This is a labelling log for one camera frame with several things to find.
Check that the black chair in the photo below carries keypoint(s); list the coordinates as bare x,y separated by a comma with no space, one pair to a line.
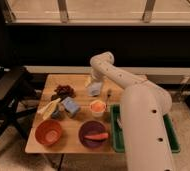
14,87

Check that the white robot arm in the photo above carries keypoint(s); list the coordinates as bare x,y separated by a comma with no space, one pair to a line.
142,107

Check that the purple bowl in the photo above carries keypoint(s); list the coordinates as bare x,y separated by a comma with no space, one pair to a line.
89,128

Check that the red bowl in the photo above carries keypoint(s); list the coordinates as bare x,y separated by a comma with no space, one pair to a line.
48,132

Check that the green plastic tray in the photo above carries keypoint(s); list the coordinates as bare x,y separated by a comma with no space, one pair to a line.
117,133

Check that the blue sponge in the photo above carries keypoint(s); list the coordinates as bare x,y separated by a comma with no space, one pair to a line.
71,106

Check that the orange cup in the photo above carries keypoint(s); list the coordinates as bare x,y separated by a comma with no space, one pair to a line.
97,108

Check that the green can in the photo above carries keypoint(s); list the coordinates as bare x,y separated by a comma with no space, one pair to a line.
58,113

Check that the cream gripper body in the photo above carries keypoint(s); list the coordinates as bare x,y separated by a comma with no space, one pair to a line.
88,81

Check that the light blue towel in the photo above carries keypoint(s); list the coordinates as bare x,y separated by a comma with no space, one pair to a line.
94,89

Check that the dark red grapes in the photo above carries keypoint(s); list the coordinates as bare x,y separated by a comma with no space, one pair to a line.
63,91

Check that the orange carrot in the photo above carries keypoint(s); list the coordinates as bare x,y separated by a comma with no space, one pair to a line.
97,137

